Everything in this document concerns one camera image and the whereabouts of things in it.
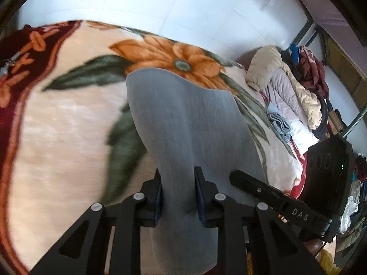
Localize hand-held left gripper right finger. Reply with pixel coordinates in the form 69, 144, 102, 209
193, 166, 324, 275

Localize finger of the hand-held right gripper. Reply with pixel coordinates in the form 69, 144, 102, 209
229, 170, 290, 208

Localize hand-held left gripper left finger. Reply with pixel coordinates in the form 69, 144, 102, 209
29, 168, 163, 275

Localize grey fleece pants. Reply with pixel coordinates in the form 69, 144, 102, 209
125, 67, 267, 275

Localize pile of mixed clothes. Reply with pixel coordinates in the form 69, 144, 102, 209
340, 155, 367, 235

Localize white cloth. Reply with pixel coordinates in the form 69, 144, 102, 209
288, 119, 320, 154

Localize black garment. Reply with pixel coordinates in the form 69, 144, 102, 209
311, 92, 336, 139

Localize small grey-blue knitted cloth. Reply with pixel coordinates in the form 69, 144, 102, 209
267, 104, 293, 144

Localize yellow fuzzy cloth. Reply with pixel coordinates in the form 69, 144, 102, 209
315, 249, 342, 275

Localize pink quilted jacket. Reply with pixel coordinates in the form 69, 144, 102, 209
262, 69, 311, 124

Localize floral printed blanket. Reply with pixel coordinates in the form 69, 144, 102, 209
0, 19, 309, 275

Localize dark red garment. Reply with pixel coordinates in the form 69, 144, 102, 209
297, 46, 330, 98

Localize wooden board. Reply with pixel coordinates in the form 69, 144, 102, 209
324, 31, 367, 106

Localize beige puffer jacket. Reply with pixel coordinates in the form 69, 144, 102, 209
246, 45, 323, 129

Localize blue garment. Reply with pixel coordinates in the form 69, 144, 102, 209
288, 44, 300, 63

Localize lilac sheet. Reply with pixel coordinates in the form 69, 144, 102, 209
285, 0, 367, 78

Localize grey metal hand tool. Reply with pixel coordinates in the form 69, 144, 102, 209
0, 50, 25, 76

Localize green metal bed frame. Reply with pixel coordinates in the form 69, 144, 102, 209
287, 8, 367, 138

